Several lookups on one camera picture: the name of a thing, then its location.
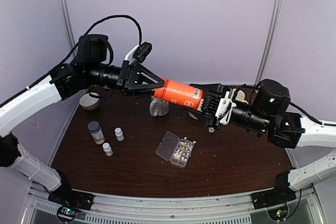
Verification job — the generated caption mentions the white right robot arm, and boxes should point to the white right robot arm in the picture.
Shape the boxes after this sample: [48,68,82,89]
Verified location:
[194,79,335,149]

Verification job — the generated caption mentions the white ribbed cup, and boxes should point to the white ribbed cup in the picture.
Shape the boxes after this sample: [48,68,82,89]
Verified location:
[230,88,248,104]

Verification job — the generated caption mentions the aluminium frame post right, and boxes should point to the aluminium frame post right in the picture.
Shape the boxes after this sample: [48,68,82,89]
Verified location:
[255,0,283,85]

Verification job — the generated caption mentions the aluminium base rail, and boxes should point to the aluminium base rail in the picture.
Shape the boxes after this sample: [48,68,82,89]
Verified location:
[21,177,321,224]

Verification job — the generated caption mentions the clear plastic pill organizer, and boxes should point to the clear plastic pill organizer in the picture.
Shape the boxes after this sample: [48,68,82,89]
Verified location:
[156,131,196,168]

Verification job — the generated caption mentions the small white pill bottle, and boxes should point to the small white pill bottle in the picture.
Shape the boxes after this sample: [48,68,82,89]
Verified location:
[102,142,113,156]

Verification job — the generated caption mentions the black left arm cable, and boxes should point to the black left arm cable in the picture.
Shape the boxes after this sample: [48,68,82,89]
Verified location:
[0,15,143,106]

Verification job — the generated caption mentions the grey-capped orange label bottle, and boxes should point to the grey-capped orange label bottle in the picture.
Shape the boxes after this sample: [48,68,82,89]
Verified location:
[88,121,105,145]

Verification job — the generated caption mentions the yellow-lined patterned mug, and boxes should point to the yellow-lined patterned mug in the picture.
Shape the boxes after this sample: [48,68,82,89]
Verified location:
[149,97,169,117]

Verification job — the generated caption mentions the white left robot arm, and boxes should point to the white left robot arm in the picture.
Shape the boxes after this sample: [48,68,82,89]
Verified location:
[1,34,164,205]

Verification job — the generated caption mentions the aluminium frame post left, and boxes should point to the aluminium frame post left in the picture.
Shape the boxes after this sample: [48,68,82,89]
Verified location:
[59,0,76,50]

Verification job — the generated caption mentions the white pills in organizer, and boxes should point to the white pills in organizer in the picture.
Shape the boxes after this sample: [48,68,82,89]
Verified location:
[171,139,194,166]

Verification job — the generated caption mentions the aluminium frame post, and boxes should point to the aluminium frame post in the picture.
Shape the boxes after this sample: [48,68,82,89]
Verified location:
[255,0,283,85]
[59,0,76,50]

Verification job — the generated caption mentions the orange pill bottle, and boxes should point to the orange pill bottle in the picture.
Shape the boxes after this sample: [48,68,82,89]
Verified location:
[153,78,203,110]

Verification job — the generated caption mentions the white ceramic bowl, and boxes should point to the white ceramic bowl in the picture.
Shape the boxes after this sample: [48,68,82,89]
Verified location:
[79,93,100,111]

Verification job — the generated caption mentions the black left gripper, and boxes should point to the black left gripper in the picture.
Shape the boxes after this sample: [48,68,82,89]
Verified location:
[86,60,165,99]

